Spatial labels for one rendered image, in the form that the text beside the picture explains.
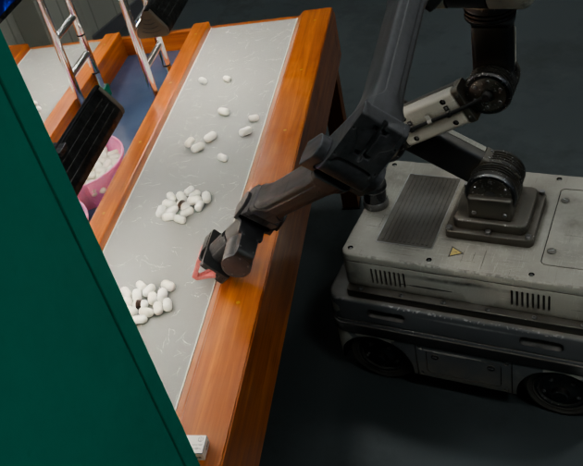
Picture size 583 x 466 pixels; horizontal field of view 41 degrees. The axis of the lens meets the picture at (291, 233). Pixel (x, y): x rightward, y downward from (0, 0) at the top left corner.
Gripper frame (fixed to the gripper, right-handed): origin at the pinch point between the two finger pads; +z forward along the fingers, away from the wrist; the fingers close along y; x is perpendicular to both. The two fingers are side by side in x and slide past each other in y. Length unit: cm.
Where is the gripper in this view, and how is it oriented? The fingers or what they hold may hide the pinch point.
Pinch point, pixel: (196, 275)
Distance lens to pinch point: 164.3
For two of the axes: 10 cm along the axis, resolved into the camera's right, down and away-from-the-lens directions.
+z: -6.1, 5.4, 5.8
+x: 7.8, 5.4, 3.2
